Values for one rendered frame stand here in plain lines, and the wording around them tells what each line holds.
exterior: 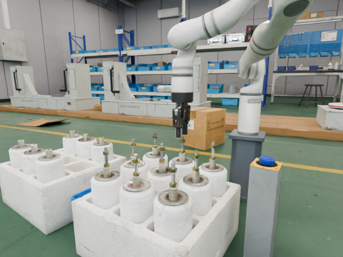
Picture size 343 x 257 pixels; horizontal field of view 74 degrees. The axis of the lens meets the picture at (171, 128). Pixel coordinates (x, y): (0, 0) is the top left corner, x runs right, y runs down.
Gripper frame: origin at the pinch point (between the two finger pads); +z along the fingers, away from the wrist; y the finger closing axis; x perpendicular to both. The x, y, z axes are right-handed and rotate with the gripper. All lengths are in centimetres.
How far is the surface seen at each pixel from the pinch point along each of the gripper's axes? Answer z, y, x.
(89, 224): 22.0, -27.5, 19.0
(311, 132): 29, 164, -78
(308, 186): 35, 50, -53
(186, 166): 10.8, -3.7, -2.8
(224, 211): 19.2, -13.0, -16.8
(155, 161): 11.2, -1.5, 9.6
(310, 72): -35, 501, -141
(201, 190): 11.1, -18.5, -11.0
